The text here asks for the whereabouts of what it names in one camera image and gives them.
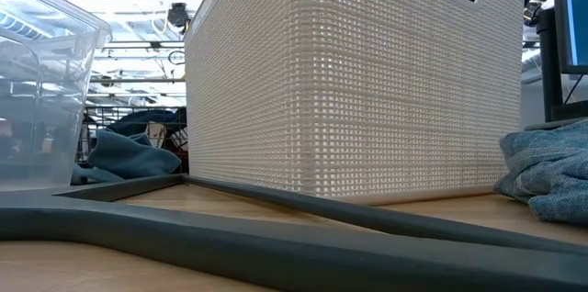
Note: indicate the grey clothes hanger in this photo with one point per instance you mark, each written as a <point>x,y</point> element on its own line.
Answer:
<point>275,255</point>

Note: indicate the slate blue cloth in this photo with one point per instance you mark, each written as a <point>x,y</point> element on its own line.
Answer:
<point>128,156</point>

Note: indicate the dark grey desk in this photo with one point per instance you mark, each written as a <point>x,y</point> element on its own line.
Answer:
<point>560,125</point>

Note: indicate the black overhead camera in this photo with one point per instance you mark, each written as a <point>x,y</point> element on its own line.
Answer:
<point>178,14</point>

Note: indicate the white woven plastic basket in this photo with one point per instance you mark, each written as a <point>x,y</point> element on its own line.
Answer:
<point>344,90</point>

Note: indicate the navy printed sweatshirt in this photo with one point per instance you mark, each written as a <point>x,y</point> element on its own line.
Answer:
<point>133,117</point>

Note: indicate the black monitor stand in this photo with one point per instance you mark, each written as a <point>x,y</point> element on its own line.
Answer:
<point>550,67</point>

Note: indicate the clear plastic storage bin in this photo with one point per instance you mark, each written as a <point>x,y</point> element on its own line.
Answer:
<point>41,99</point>

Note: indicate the light blue denim garment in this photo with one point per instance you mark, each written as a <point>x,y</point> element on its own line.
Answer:
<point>551,172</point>

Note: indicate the metal overhead crossbar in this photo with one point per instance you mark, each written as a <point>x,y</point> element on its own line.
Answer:
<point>138,80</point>
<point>138,45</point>

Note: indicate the black computer monitor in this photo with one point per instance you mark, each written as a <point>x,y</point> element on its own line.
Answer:
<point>580,16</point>

